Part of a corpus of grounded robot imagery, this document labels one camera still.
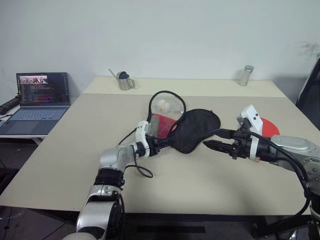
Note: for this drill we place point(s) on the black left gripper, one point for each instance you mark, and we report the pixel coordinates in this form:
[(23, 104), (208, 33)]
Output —
[(154, 147)]

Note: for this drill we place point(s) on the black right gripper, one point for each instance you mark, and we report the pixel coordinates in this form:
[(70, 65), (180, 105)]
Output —
[(241, 146)]

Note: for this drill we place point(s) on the red and black paddle case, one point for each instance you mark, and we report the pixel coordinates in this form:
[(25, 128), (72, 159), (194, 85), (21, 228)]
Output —
[(197, 125)]

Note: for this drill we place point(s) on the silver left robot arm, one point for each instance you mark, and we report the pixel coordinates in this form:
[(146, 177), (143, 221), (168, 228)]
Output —
[(110, 157)]

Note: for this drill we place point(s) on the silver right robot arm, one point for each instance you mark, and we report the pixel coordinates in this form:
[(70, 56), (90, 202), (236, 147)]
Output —
[(290, 145)]

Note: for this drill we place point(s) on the steel cylinder shaker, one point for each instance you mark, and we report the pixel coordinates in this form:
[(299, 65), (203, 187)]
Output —
[(245, 76)]

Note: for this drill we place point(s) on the steel pitcher with spout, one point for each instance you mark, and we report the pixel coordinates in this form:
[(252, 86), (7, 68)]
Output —
[(126, 83)]

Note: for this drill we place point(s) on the black chair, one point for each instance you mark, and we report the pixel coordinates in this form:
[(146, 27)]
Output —
[(312, 100)]

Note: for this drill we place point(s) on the grey rounded shape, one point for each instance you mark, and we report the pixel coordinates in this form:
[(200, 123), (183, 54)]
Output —
[(82, 236)]

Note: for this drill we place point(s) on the open grey laptop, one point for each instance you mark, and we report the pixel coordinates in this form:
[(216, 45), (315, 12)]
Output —
[(37, 117)]

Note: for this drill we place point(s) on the long black device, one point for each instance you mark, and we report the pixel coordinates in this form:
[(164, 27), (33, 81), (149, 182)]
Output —
[(8, 105)]

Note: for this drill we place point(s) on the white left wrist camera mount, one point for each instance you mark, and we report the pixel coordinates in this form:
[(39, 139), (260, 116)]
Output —
[(141, 130)]

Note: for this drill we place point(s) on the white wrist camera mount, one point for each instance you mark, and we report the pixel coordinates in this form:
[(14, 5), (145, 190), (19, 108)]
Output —
[(252, 115), (141, 130)]

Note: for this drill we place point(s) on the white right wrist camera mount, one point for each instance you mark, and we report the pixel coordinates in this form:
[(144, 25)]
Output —
[(252, 115)]

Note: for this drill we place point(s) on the black table frame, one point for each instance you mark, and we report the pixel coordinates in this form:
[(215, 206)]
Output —
[(175, 217)]

